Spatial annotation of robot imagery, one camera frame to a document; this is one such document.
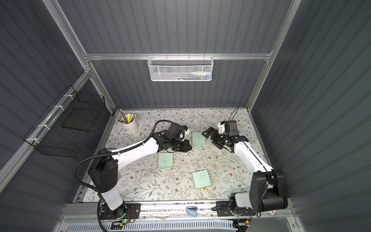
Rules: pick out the black wire mesh basket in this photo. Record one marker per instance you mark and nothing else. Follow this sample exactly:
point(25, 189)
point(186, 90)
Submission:
point(64, 131)

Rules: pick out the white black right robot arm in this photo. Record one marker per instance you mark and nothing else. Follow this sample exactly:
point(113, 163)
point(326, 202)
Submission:
point(267, 191)

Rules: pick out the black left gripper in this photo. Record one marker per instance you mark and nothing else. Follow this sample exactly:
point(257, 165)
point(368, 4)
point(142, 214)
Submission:
point(182, 145)

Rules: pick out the white wire mesh basket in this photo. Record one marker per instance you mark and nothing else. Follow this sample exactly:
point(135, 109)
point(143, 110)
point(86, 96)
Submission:
point(178, 70)

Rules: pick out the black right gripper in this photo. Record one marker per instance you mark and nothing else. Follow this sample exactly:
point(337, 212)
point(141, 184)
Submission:
point(216, 139)

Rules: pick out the mint green drawer jewelry box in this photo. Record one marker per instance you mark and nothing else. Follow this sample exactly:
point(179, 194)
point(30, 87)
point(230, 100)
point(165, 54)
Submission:
point(201, 179)
point(165, 161)

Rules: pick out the white pen cup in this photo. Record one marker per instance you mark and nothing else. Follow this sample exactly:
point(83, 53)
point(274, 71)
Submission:
point(128, 121)

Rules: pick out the blue stapler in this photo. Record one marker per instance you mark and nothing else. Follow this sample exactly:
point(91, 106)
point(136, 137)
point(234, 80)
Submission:
point(192, 211)

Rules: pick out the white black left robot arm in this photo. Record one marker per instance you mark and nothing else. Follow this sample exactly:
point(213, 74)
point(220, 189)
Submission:
point(107, 165)

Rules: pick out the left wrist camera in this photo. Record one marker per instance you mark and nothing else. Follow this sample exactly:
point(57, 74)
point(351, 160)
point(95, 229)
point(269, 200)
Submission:
point(178, 132)

